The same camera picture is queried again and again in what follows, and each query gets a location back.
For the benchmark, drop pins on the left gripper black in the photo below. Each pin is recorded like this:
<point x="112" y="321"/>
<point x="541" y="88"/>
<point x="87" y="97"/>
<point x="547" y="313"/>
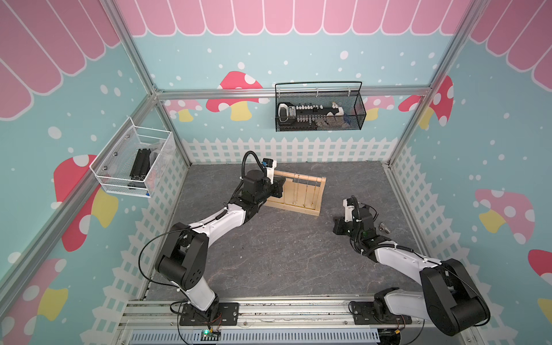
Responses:
<point x="277" y="183"/>

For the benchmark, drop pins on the green lit circuit board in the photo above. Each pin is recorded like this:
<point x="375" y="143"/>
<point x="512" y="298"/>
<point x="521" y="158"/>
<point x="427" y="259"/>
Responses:
<point x="210" y="335"/>

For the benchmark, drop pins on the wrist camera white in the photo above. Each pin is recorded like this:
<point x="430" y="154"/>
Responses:
<point x="349" y="205"/>
<point x="269" y="165"/>

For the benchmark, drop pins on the white wire basket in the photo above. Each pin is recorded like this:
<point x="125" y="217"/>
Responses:
<point x="112" y="167"/>

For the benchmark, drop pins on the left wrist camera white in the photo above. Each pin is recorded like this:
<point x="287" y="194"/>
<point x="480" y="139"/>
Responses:
<point x="269" y="165"/>

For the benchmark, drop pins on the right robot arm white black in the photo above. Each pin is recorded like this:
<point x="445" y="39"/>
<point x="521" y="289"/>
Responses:
<point x="449" y="297"/>

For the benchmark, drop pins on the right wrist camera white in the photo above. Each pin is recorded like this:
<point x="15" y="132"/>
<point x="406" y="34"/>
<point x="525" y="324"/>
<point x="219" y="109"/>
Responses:
<point x="349" y="205"/>

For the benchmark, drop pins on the black wire mesh basket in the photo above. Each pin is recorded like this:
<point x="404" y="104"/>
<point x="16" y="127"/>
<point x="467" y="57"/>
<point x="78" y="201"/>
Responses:
<point x="322" y="106"/>

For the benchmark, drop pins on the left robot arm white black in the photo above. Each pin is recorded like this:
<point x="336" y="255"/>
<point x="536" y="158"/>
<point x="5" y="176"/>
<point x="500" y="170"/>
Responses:
<point x="183" y="255"/>

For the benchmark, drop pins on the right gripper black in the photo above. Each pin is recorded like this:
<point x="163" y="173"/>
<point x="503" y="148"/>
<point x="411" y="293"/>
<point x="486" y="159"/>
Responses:
<point x="338" y="226"/>

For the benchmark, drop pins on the black extrusion pieces in basket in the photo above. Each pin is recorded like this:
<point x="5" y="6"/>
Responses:
<point x="140" y="168"/>

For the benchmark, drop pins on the wooden jewelry display stand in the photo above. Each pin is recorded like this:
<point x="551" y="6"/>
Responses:
<point x="301" y="194"/>

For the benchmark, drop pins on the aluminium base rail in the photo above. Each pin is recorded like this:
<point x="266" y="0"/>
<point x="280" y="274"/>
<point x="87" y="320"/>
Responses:
<point x="281" y="320"/>

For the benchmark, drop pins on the white device in black basket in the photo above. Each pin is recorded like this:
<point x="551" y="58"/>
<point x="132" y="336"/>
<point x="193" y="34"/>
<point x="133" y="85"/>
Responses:
<point x="286" y="113"/>

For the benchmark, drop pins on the small metal clip object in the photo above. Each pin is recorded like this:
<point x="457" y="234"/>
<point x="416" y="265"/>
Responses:
<point x="384" y="228"/>

